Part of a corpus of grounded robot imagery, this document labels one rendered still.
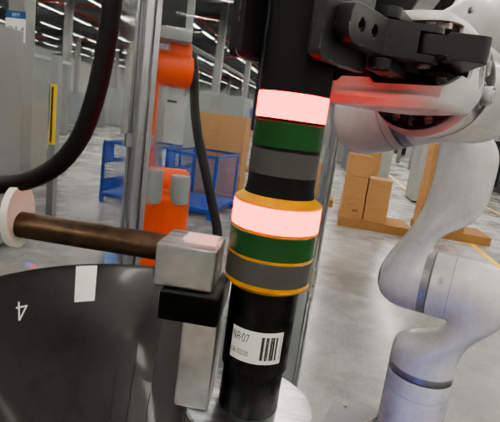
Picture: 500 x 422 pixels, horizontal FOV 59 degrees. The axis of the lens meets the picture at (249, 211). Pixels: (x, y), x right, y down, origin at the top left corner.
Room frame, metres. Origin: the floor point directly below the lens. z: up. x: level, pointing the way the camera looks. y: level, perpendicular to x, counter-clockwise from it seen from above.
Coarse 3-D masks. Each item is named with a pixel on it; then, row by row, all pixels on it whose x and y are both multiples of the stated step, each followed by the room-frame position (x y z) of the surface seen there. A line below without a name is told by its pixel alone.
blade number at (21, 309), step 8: (16, 296) 0.33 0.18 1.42; (24, 296) 0.33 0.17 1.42; (32, 296) 0.33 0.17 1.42; (8, 304) 0.33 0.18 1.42; (16, 304) 0.33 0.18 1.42; (24, 304) 0.33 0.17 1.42; (32, 304) 0.33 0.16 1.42; (8, 312) 0.32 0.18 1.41; (16, 312) 0.32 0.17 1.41; (24, 312) 0.32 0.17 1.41; (32, 312) 0.32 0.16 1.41; (8, 320) 0.32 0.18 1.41; (16, 320) 0.32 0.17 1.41; (24, 320) 0.32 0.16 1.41; (32, 320) 0.32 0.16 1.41; (16, 328) 0.32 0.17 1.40
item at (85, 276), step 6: (78, 270) 0.35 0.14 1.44; (84, 270) 0.35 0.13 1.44; (90, 270) 0.36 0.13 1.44; (96, 270) 0.36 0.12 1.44; (78, 276) 0.35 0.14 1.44; (84, 276) 0.35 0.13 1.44; (90, 276) 0.35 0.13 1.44; (78, 282) 0.35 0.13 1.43; (84, 282) 0.35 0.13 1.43; (90, 282) 0.35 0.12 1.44; (78, 288) 0.34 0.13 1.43; (84, 288) 0.34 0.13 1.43; (90, 288) 0.35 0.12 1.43; (78, 294) 0.34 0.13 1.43; (84, 294) 0.34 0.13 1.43; (90, 294) 0.34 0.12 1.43; (78, 300) 0.34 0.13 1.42; (84, 300) 0.34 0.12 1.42; (90, 300) 0.34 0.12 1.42
